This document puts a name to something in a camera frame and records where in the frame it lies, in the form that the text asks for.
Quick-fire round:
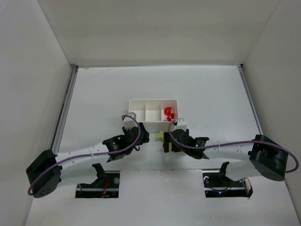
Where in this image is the yellow lego piece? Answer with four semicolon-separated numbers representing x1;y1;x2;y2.
167;142;172;152

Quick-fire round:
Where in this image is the green lego brick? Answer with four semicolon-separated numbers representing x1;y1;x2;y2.
156;131;164;142

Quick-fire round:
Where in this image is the red round lego piece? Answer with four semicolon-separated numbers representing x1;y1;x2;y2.
164;107;172;116

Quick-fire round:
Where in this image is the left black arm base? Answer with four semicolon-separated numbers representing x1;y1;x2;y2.
75;163;120;199

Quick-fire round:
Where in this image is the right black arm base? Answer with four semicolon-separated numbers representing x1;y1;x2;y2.
202;161;253;198

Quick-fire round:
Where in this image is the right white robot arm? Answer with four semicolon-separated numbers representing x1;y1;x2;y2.
163;129;288;181

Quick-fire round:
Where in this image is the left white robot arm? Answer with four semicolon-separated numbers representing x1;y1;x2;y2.
26;122;150;198

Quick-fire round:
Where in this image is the white three-compartment container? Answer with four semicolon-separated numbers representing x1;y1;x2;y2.
128;99;179;134

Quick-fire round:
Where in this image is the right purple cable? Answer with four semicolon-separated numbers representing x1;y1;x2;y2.
168;121;299;174

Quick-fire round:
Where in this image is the purple cable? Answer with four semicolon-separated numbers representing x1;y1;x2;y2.
168;121;299;174
27;114;142;196

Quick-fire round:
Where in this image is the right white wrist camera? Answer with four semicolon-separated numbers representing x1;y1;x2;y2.
172;118;187;131

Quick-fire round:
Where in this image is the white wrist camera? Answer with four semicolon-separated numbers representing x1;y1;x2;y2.
172;118;187;131
122;112;137;130

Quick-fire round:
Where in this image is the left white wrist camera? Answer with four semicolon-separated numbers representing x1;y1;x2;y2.
122;112;137;130

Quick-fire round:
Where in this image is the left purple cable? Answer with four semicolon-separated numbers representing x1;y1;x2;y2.
27;114;142;196

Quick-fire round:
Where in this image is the left aluminium rail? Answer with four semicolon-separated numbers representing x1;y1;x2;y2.
50;64;79;154

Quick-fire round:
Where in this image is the aluminium rail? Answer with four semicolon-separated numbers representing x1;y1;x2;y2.
50;64;79;154
238;64;275;168

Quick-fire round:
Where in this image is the right aluminium rail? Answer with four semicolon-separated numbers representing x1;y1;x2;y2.
238;64;275;168

